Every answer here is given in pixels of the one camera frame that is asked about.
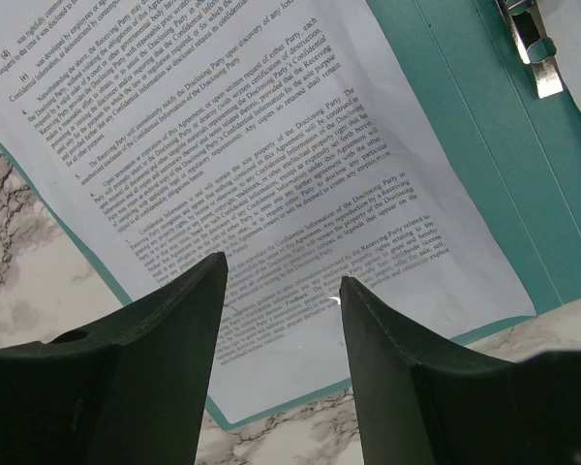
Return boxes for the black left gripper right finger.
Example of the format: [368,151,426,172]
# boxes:
[340,277,581,464]

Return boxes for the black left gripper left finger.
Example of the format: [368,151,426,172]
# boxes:
[0,253,228,464]

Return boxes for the teal plastic file folder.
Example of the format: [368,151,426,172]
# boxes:
[0,1,581,429]

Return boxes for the printed paper sheets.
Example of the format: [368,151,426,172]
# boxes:
[0,1,535,425]

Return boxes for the silver metal folder clip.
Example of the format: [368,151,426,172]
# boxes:
[496,0,565,99]

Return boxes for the printed paper stack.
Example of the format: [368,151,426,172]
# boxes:
[538,0,581,112]

